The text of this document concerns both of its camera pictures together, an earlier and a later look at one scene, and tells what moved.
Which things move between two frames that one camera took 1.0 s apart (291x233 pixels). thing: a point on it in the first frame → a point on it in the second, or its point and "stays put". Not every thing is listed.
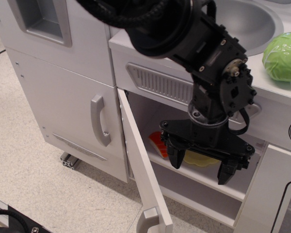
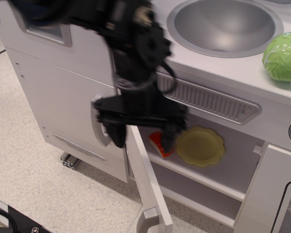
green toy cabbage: [281, 58] stays put
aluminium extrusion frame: [71, 161] stays put
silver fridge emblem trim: [79, 148] stays put
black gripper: [220, 141] → [141, 104]
